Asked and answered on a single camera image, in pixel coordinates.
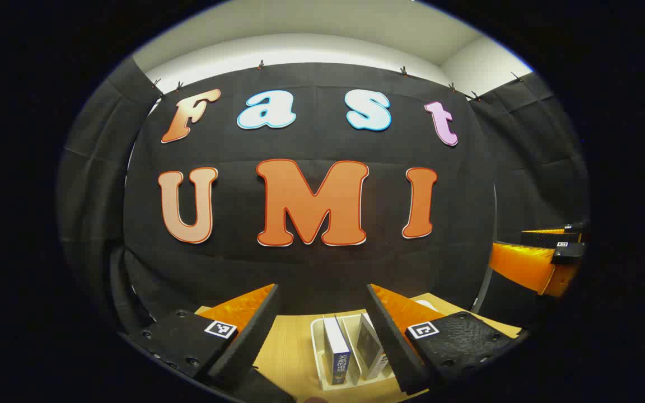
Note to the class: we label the grey cover book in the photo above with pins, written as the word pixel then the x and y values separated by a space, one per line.
pixel 368 344

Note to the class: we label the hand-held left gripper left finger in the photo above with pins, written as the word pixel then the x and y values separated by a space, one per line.
pixel 244 347

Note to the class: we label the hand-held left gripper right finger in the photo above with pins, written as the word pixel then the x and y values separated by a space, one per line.
pixel 392 347

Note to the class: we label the blue book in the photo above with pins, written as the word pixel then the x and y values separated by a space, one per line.
pixel 340 364

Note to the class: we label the white bookshelf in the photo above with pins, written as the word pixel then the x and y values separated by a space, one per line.
pixel 318 347

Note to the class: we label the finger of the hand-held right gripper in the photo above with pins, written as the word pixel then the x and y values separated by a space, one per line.
pixel 541 238
pixel 524 263

